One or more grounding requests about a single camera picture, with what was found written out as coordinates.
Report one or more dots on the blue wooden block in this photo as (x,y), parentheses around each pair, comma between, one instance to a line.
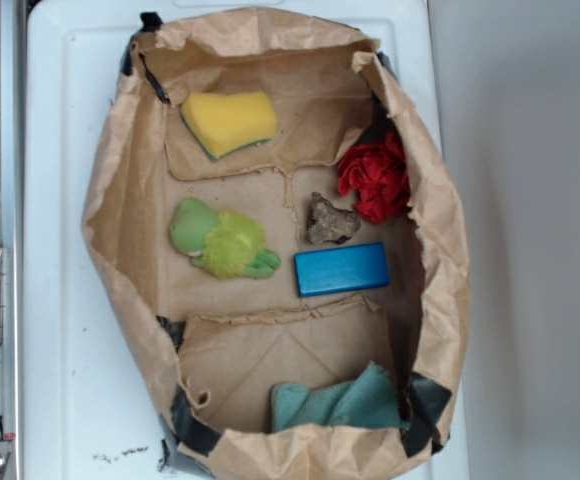
(341,269)

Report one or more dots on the white plastic bin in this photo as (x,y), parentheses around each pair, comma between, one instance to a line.
(86,410)

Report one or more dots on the red crumpled cloth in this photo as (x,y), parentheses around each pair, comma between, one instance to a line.
(378,172)

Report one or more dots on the brown paper bag liner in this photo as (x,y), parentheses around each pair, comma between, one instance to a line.
(210,351)

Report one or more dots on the yellow green sponge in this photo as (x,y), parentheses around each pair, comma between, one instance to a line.
(223,123)

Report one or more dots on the teal blue cloth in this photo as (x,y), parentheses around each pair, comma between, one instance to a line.
(368,402)

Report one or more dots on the green plush toy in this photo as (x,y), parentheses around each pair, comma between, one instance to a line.
(227,244)

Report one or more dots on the brown rock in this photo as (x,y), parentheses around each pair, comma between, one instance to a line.
(327,223)

